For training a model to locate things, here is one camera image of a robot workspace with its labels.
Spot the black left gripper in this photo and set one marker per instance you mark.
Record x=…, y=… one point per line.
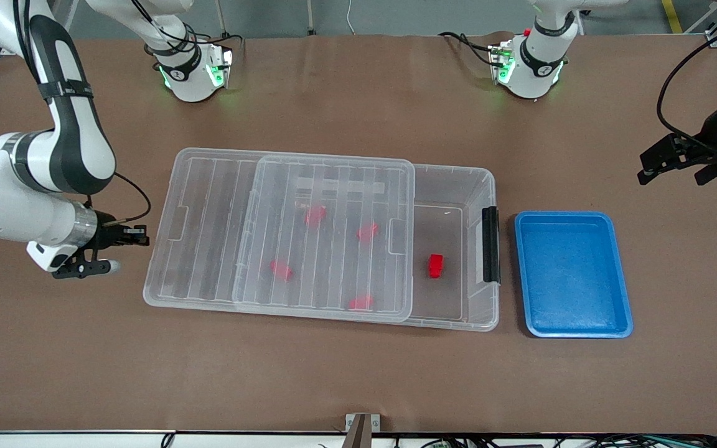
x=709, y=142

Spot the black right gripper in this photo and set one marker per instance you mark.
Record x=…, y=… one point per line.
x=107, y=234

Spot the clear ribbed plastic lid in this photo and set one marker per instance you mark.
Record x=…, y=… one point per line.
x=209, y=249

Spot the red toy block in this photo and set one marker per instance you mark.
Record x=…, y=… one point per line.
x=315, y=215
x=435, y=266
x=361, y=303
x=281, y=269
x=368, y=231

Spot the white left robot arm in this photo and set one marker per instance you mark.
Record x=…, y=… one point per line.
x=536, y=62

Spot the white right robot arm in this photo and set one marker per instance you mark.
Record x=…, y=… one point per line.
x=78, y=143

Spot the clear plastic storage box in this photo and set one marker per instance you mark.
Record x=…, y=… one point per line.
x=442, y=298

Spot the brown table cover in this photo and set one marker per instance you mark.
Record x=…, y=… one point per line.
x=84, y=361

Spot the blue plastic tray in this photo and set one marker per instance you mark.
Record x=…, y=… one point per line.
x=573, y=274

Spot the grey metal pole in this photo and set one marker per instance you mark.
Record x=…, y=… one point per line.
x=222, y=18
x=310, y=18

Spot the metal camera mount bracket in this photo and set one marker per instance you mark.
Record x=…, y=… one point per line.
x=361, y=429

